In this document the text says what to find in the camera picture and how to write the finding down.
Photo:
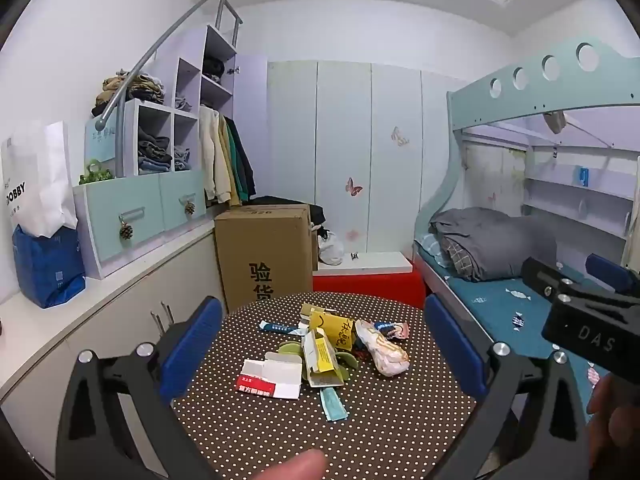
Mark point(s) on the grey metal handrail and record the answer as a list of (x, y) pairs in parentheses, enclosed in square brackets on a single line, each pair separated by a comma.
[(165, 40)]

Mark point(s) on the green hanging garment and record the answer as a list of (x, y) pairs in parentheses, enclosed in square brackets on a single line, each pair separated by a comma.
[(239, 175)]

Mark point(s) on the teal bunk bed frame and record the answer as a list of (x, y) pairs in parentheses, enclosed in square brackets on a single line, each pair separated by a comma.
[(535, 90)]

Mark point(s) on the folded blue clothes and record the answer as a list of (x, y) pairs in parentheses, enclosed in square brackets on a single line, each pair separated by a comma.
[(182, 159)]

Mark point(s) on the light blue plaid pillow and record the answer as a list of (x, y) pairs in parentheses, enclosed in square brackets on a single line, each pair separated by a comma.
[(432, 250)]

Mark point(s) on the red and white medicine box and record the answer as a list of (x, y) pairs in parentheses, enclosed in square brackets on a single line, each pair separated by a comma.
[(260, 385)]

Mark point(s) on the dark hanging garment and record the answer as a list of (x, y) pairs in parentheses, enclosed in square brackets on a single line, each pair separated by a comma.
[(246, 160)]

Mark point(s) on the crumpled white plastic wrapper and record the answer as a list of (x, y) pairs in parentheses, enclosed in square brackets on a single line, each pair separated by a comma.
[(385, 355)]

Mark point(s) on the white wardrobe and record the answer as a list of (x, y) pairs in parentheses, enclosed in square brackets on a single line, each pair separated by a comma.
[(345, 125)]

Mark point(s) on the person's right hand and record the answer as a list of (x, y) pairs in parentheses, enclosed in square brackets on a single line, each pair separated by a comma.
[(617, 425)]

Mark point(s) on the colourful snack wrapper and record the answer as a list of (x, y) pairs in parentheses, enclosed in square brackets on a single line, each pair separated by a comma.
[(395, 331)]

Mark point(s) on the white board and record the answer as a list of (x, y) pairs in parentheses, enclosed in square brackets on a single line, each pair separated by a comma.
[(385, 261)]

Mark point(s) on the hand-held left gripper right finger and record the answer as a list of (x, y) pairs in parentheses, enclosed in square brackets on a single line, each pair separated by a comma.
[(452, 345)]

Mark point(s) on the white wall shelf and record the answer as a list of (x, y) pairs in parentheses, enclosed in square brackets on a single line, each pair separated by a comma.
[(575, 195)]

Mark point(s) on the grey duvet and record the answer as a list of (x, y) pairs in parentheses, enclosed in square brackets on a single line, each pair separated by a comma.
[(500, 240)]

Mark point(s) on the large cardboard box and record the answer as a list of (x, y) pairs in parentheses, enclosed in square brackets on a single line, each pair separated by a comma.
[(260, 245)]

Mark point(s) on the green plant decoration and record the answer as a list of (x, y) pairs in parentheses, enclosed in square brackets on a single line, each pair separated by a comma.
[(97, 174)]

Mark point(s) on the white low cabinet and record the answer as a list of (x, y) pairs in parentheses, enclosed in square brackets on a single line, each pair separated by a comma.
[(100, 320)]

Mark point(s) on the pink butterfly sticker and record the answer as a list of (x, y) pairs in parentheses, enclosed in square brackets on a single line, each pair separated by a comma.
[(353, 186)]

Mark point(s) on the white plastic bag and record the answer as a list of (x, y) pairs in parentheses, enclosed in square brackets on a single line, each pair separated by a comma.
[(330, 252)]

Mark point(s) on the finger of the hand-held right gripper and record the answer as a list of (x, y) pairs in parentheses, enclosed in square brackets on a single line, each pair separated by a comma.
[(610, 270), (542, 275)]

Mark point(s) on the yellow paper bag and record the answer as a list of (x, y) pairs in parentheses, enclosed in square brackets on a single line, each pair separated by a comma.
[(340, 335)]

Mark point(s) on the blue package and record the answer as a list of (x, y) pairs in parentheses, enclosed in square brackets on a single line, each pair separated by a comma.
[(47, 270)]

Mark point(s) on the brown polka dot tablecloth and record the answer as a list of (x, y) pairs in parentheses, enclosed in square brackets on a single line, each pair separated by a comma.
[(400, 420)]

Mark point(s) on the red platform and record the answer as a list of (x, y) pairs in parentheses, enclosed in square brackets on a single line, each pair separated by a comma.
[(370, 282)]

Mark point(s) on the beige hanging pouch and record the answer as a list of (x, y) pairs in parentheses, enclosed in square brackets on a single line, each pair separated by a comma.
[(555, 121)]

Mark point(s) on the teal drawer unit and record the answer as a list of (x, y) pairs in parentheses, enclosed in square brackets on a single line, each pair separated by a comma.
[(140, 210)]

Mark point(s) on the black cloth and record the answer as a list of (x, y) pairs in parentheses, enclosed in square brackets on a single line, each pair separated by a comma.
[(316, 215)]

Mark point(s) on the folded dark clothes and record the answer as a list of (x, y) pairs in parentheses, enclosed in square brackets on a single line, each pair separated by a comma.
[(155, 150)]

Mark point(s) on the black clothes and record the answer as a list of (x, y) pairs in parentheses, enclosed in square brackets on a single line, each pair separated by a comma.
[(215, 70)]

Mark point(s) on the white shelf with clothes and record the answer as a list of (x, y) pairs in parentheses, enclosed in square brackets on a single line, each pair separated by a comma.
[(187, 80)]

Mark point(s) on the white shopping bag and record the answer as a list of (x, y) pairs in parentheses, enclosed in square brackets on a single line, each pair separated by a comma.
[(40, 185)]

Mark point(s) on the green plastic dish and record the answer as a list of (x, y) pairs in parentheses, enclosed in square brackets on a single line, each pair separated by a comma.
[(346, 367)]

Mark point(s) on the pale butterfly sticker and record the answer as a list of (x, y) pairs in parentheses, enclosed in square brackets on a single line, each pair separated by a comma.
[(400, 136)]

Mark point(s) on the yellow and white carton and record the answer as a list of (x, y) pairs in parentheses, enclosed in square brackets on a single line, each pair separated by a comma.
[(322, 357)]

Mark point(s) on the pile of brown clothes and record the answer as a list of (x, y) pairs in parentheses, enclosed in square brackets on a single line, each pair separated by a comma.
[(130, 90)]

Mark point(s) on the folded grey clothes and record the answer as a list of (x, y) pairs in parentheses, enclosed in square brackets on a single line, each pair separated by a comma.
[(182, 105)]

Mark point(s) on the person's left hand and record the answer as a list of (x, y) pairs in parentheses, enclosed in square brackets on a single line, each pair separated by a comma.
[(295, 467)]

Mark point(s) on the teal quilted bed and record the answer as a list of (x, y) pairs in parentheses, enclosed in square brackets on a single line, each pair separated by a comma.
[(505, 310)]

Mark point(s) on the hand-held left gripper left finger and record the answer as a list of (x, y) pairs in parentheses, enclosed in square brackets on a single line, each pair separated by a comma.
[(192, 335)]

